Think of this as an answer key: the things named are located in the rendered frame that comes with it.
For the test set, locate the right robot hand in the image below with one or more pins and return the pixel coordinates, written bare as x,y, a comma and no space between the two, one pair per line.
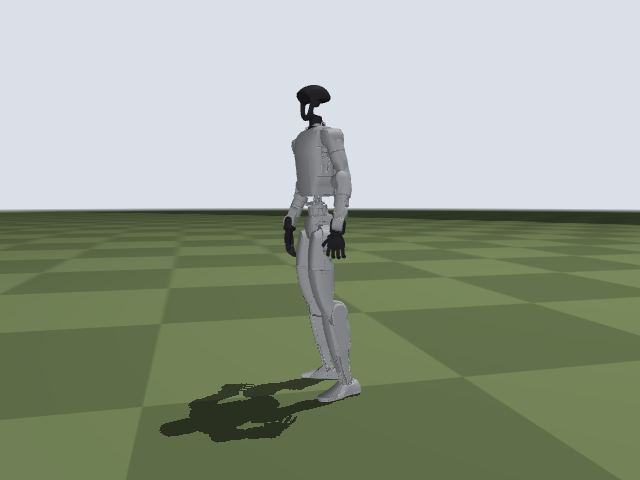
288,237

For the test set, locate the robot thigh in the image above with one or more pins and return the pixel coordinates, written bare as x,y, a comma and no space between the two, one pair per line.
321,271
302,271

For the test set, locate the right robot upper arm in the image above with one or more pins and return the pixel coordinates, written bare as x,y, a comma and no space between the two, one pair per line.
293,149

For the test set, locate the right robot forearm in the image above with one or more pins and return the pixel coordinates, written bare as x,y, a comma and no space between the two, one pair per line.
296,207

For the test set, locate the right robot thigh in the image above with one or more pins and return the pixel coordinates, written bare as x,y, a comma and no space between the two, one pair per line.
302,271

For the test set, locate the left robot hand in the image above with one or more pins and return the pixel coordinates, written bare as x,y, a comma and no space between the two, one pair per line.
335,242

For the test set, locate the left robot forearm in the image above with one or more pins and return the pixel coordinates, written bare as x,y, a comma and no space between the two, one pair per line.
341,200

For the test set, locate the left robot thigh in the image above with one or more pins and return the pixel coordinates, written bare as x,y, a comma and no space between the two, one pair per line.
321,271

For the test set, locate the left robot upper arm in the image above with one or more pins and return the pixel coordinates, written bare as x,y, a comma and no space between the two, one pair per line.
333,140

